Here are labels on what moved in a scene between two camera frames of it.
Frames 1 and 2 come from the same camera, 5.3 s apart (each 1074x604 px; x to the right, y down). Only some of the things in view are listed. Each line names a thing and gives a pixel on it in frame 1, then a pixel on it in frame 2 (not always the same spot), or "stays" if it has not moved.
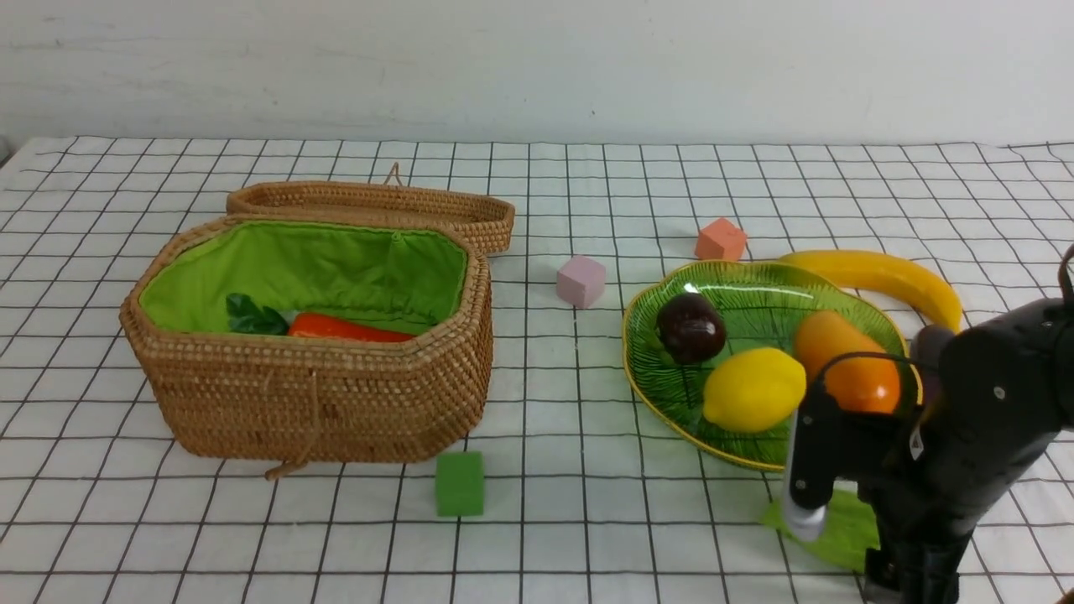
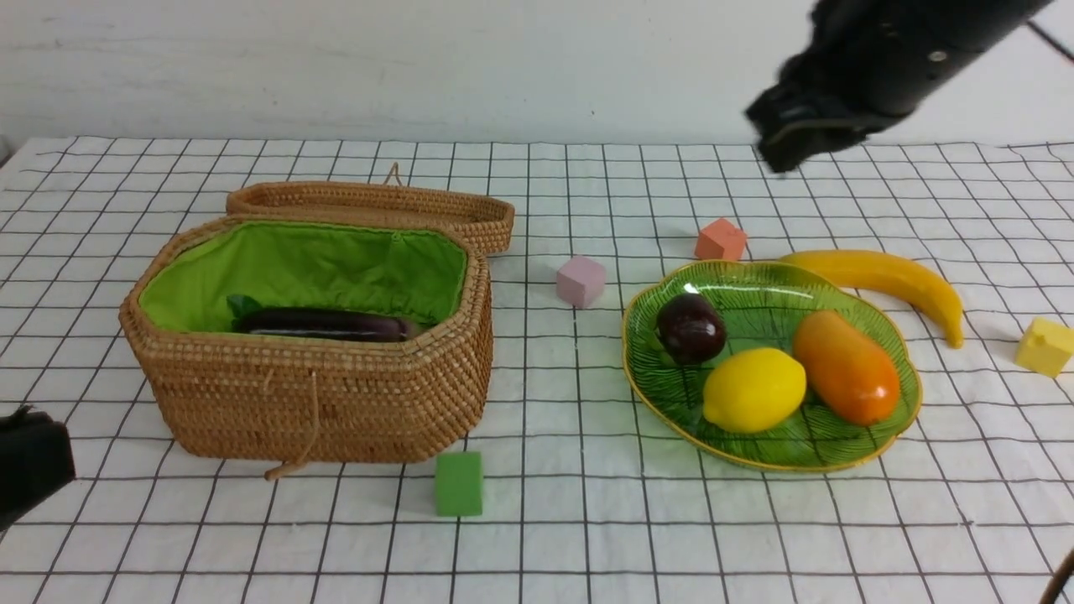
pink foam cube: (581, 280) stays
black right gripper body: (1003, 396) → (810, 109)
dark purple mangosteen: (690, 328) stays
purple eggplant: (926, 350) → (322, 325)
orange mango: (865, 385) stays
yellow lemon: (753, 389) stays
